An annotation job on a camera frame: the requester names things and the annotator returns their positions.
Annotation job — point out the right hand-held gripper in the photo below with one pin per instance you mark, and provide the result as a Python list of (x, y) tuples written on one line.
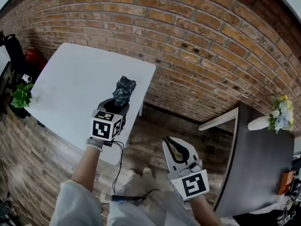
[(195, 185)]

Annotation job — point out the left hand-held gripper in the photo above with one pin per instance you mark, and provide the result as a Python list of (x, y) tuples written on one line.
[(101, 128)]

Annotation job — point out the dark plaid cloth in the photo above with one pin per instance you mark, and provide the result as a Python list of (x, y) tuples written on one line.
[(124, 91)]

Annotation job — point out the person's right forearm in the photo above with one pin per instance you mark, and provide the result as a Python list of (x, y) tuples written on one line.
[(203, 211)]

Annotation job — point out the person's left forearm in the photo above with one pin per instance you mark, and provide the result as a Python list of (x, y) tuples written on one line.
[(87, 166)]

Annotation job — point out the person's white shoe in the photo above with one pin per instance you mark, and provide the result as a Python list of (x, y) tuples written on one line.
[(132, 172), (147, 170)]

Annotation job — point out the white table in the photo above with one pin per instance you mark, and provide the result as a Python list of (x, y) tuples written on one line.
[(82, 86)]

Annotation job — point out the person's light trousers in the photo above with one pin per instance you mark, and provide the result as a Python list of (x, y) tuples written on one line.
[(141, 185)]

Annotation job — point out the black flat device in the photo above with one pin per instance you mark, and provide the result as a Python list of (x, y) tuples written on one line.
[(128, 198)]

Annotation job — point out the dark grey table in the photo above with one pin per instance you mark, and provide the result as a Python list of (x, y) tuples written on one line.
[(258, 163)]

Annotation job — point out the white vase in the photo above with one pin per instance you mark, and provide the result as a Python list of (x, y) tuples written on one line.
[(258, 123)]

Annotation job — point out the white mug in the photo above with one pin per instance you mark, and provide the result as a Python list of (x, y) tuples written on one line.
[(27, 78)]

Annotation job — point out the red container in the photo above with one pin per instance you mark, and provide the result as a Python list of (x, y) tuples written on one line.
[(35, 59)]

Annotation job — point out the green potted plant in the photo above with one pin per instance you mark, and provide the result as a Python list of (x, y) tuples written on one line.
[(22, 96)]

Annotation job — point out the person's white shirt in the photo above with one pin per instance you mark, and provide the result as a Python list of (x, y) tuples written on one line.
[(75, 206)]

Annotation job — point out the orange box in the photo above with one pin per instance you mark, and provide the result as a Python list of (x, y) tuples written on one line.
[(285, 183)]

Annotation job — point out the pastel flower bouquet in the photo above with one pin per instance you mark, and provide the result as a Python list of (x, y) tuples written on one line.
[(283, 115)]

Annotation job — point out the black office chair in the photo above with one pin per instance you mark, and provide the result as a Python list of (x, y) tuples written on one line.
[(14, 53)]

